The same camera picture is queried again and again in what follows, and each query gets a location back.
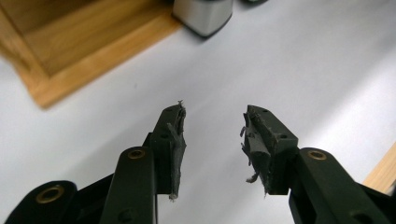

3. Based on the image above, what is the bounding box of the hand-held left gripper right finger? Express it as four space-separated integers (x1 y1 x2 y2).
240 105 391 224

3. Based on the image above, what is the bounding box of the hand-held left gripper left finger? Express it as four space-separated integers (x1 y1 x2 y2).
98 100 188 224

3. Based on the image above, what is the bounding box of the silver strap block-heel sandal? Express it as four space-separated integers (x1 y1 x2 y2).
171 0 269 38

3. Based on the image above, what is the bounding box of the three-tier wooden shoe rack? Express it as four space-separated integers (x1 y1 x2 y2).
0 0 184 109

